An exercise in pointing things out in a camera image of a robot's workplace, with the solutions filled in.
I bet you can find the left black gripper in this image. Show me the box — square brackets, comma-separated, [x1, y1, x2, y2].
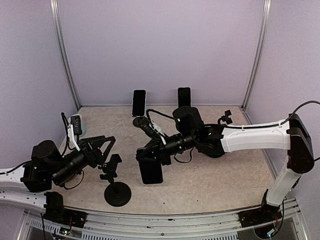
[51, 135, 116, 185]

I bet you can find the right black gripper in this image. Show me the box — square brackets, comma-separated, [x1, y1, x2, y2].
[135, 131, 197, 166]

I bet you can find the dark teal phone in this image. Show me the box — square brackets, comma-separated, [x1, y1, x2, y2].
[138, 163, 164, 185]

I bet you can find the plate phone stand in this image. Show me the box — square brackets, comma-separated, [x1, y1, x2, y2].
[132, 117, 149, 128]

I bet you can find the black clamp phone stand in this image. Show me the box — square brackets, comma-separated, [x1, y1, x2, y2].
[217, 109, 233, 125]
[99, 153, 132, 207]

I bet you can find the blue case phone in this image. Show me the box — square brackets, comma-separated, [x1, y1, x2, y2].
[131, 89, 147, 117]

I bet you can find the clear case phone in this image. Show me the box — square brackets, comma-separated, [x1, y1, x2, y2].
[177, 87, 191, 108]

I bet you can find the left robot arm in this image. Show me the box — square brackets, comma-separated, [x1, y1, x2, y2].
[0, 135, 116, 223]

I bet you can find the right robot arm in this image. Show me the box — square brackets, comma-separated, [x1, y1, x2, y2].
[132, 106, 316, 222]

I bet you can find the light blue mug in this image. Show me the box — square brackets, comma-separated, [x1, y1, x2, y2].
[70, 114, 86, 137]

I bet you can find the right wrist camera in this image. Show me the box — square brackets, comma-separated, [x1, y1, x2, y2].
[138, 117, 166, 145]

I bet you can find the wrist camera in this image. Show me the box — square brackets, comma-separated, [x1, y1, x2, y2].
[67, 114, 83, 151]
[138, 117, 166, 145]

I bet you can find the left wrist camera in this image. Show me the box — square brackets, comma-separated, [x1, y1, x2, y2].
[67, 114, 83, 151]

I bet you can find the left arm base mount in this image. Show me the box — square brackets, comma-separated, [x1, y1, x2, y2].
[43, 208, 87, 229]

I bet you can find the front aluminium rail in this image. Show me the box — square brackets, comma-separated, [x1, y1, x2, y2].
[16, 199, 310, 240]

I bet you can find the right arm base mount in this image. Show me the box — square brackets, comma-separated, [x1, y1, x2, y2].
[238, 208, 282, 228]

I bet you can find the left aluminium frame post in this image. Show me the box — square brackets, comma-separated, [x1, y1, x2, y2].
[49, 0, 82, 111]

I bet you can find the aluminium frame post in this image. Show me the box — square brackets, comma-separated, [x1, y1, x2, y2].
[241, 0, 272, 112]
[49, 0, 82, 111]

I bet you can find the right aluminium frame post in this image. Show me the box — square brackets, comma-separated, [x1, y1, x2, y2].
[241, 0, 272, 112]

